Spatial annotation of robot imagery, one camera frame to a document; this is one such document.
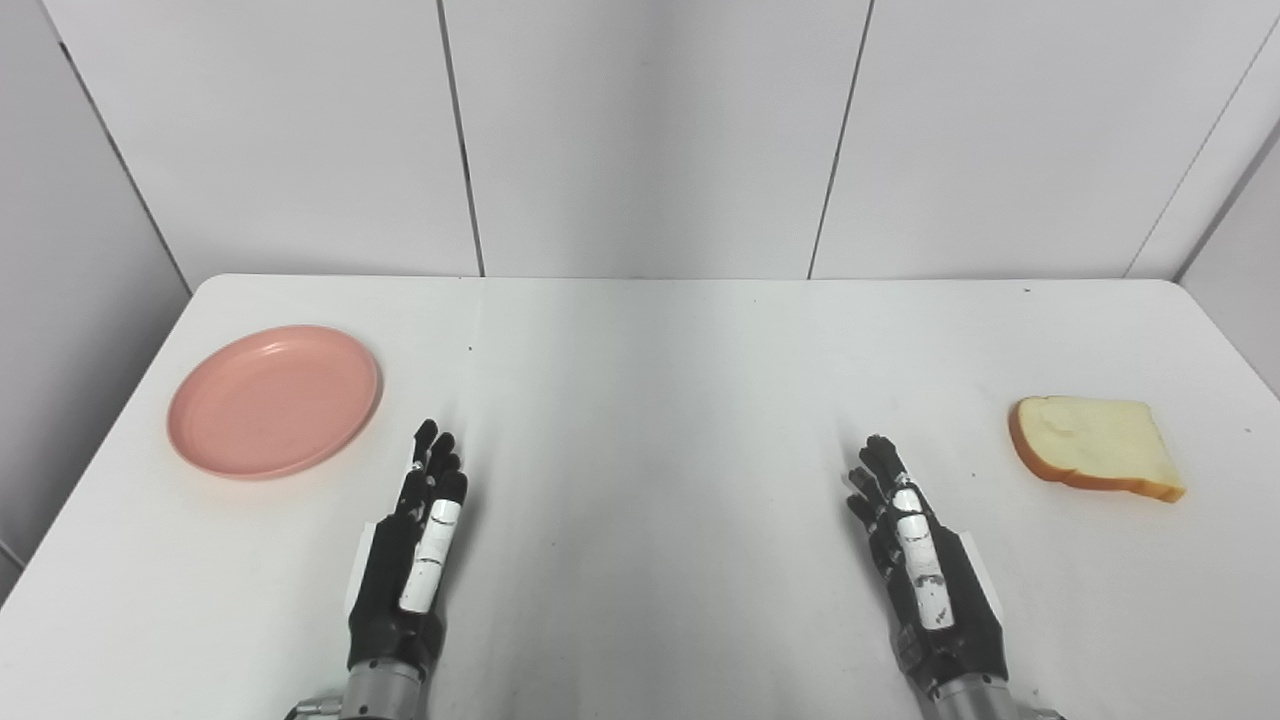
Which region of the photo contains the pink round plate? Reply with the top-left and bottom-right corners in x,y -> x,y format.
167,325 -> 383,482

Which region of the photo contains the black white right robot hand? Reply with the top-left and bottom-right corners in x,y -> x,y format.
845,433 -> 1011,693

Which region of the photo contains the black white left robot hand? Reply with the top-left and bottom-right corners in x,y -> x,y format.
345,418 -> 471,683

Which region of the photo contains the slice of white bread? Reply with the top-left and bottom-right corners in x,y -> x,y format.
1008,396 -> 1187,504

